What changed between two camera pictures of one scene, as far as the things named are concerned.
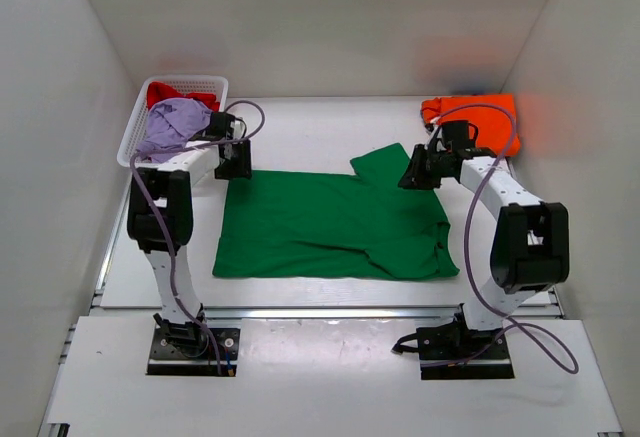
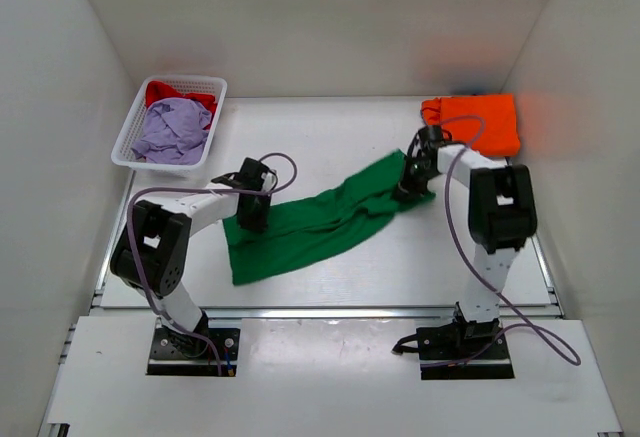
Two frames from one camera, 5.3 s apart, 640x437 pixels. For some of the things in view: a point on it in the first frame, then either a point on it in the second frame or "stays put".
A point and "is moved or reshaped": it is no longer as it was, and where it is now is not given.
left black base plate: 193,350 stays put
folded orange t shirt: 492,115 stays put
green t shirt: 364,224 is moved or reshaped
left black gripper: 242,169 -> 256,226
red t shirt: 157,91 stays put
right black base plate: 450,351 stays put
